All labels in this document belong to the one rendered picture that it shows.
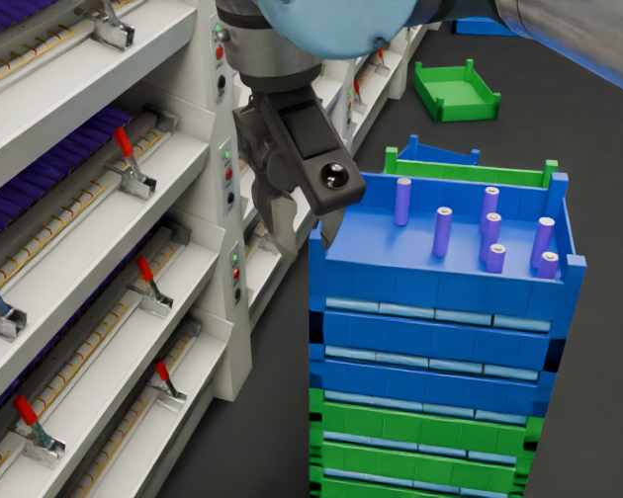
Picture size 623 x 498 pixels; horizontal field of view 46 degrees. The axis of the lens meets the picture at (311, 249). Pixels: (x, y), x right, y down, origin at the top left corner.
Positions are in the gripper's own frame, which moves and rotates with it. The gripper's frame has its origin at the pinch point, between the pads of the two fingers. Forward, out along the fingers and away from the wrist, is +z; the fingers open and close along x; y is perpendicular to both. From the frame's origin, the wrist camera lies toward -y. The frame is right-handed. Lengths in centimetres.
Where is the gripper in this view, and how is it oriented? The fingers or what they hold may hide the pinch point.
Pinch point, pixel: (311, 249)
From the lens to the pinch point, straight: 74.4
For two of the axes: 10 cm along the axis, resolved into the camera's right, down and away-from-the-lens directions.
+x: -9.0, 3.4, -2.7
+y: -4.3, -5.5, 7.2
